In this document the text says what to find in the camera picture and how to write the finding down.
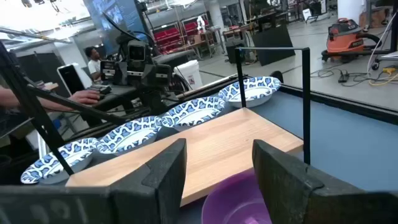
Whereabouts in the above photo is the large blue display screen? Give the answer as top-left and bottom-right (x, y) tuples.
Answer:
(83, 0), (147, 55)

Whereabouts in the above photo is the white hanging cable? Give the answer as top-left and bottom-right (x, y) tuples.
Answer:
(366, 12), (398, 75)

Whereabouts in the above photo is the yellow floor cable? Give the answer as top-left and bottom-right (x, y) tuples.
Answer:
(368, 67), (398, 87)

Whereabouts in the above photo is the person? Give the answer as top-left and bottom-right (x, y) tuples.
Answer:
(0, 84), (101, 113)
(84, 46), (103, 83)

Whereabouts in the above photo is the blue table mat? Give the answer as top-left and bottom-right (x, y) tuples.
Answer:
(40, 90), (398, 224)

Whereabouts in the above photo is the red storage bin rack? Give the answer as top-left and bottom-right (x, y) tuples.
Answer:
(182, 19), (210, 41)
(153, 27), (182, 55)

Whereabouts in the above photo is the black computer tower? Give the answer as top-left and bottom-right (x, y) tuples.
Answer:
(225, 39), (247, 65)

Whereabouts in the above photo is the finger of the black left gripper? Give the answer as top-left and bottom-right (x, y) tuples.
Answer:
(99, 60), (116, 82)
(150, 63), (173, 88)

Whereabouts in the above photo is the black keyboard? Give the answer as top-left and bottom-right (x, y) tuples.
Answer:
(86, 84), (112, 95)

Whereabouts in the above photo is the black desk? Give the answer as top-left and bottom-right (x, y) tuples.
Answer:
(93, 85), (141, 108)

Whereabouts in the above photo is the black curved bracket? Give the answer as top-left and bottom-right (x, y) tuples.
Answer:
(269, 70), (284, 84)

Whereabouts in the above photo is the orange shop vacuum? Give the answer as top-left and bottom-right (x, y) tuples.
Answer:
(321, 17), (383, 63)

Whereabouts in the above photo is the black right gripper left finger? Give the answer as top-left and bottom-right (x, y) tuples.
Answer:
(0, 138), (187, 224)

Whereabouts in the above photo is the black floor cable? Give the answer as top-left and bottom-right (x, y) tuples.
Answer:
(310, 63), (398, 88)

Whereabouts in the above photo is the blue patterned paper bowl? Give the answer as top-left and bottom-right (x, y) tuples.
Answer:
(20, 138), (100, 185)
(96, 115), (163, 156)
(218, 76), (282, 109)
(160, 96), (226, 132)

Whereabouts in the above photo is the black perforated panel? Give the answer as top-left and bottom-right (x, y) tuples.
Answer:
(251, 17), (296, 67)

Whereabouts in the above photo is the wooden shelf with black frame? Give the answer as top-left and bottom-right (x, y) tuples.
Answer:
(65, 46), (312, 208)

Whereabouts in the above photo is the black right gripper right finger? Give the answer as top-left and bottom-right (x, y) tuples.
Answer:
(252, 139), (398, 224)

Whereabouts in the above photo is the black metal rig frame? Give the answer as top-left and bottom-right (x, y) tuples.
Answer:
(0, 40), (398, 187)

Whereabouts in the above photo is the white computer tower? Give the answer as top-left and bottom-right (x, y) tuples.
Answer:
(57, 63), (85, 96)

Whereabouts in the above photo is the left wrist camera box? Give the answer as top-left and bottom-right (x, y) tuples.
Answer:
(127, 39), (147, 65)

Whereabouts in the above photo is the white plastic bucket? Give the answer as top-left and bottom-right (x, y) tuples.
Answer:
(173, 59), (203, 91)

